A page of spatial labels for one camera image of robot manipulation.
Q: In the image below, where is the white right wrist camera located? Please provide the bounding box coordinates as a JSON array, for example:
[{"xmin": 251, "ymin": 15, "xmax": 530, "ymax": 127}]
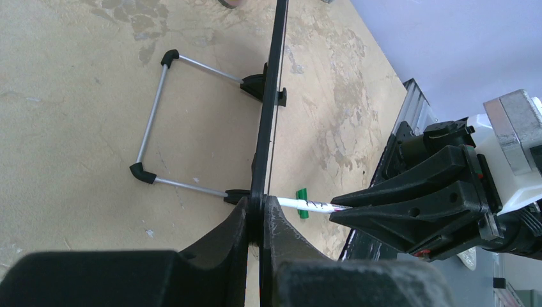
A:
[{"xmin": 467, "ymin": 89, "xmax": 541, "ymax": 215}]

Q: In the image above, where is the silver whiteboard stand frame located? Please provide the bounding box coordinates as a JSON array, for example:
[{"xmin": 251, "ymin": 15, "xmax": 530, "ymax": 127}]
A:
[{"xmin": 130, "ymin": 49, "xmax": 262, "ymax": 204}]

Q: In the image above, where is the white green whiteboard marker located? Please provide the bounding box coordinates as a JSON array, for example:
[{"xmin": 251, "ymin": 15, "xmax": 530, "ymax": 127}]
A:
[{"xmin": 277, "ymin": 197, "xmax": 350, "ymax": 214}]

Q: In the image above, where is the pink cartoon bottle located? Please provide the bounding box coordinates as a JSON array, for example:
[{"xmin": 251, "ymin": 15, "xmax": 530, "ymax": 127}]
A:
[{"xmin": 219, "ymin": 0, "xmax": 245, "ymax": 9}]

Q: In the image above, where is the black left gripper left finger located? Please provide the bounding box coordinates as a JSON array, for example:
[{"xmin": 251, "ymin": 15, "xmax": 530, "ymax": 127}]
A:
[{"xmin": 1, "ymin": 198, "xmax": 248, "ymax": 306}]

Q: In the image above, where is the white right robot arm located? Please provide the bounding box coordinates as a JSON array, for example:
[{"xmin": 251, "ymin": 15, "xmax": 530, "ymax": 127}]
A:
[{"xmin": 330, "ymin": 91, "xmax": 541, "ymax": 261}]

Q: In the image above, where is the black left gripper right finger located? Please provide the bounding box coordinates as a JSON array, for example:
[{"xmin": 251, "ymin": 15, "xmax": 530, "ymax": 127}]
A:
[{"xmin": 259, "ymin": 196, "xmax": 454, "ymax": 306}]

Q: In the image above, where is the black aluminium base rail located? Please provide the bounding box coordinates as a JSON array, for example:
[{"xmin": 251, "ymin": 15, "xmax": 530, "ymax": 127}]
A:
[{"xmin": 339, "ymin": 78, "xmax": 430, "ymax": 261}]

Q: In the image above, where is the green marker cap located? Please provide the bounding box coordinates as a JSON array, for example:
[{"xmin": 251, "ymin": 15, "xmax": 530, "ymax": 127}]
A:
[{"xmin": 295, "ymin": 188, "xmax": 311, "ymax": 220}]

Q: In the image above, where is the white whiteboard black frame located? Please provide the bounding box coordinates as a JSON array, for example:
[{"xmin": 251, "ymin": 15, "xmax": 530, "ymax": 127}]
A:
[{"xmin": 246, "ymin": 1, "xmax": 289, "ymax": 246}]

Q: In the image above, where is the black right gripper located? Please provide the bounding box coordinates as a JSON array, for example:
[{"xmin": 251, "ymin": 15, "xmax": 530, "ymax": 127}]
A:
[{"xmin": 330, "ymin": 145, "xmax": 541, "ymax": 261}]

